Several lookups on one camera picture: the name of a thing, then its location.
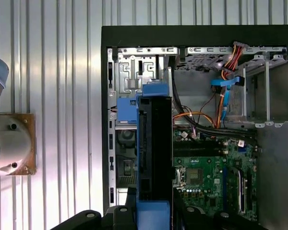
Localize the blue data wire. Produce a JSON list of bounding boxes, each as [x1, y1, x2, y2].
[[210, 75, 245, 129]]

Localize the green motherboard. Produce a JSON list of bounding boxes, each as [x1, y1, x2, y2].
[[172, 129, 261, 223]]

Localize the CPU socket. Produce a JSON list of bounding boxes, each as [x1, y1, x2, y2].
[[174, 165, 205, 190]]

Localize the black PC case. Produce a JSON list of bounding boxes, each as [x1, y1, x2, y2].
[[101, 25, 288, 230]]

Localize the metal disk bay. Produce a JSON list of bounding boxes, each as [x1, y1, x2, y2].
[[224, 54, 288, 128]]

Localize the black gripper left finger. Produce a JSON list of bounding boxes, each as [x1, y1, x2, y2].
[[50, 187, 137, 230]]

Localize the black RAM slot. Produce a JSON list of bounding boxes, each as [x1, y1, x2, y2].
[[174, 148, 228, 158], [174, 140, 228, 149]]

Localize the metal optical drive cage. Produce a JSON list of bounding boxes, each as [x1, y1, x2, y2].
[[108, 46, 174, 127]]

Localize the orange red looped wires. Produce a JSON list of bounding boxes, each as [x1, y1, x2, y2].
[[172, 111, 218, 129]]

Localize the blue plastic drive latch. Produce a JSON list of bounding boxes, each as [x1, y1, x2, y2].
[[116, 97, 144, 123]]

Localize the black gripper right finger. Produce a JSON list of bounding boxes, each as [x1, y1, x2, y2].
[[173, 187, 264, 230]]

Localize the black cable bundle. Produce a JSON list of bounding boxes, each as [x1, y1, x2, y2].
[[169, 56, 258, 144]]

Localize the hard disk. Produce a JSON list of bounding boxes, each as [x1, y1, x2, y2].
[[135, 81, 175, 230]]

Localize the red orange power wire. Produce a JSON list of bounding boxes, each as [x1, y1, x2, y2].
[[220, 41, 244, 81]]

